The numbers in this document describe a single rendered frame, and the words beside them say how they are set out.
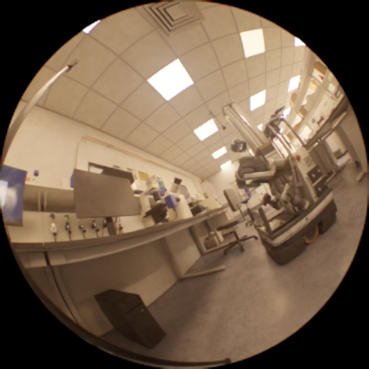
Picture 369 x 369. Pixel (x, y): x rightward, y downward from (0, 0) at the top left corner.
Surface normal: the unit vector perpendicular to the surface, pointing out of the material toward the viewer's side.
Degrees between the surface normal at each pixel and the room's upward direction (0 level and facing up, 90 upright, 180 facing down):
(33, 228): 90
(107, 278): 90
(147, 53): 180
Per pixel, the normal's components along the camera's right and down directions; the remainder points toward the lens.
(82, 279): 0.80, -0.49
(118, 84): 0.40, 0.86
